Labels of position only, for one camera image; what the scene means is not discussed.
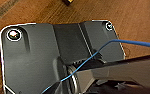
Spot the blue cable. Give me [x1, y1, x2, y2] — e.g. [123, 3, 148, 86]
[40, 39, 150, 94]

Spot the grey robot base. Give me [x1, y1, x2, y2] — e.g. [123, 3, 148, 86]
[0, 19, 127, 94]

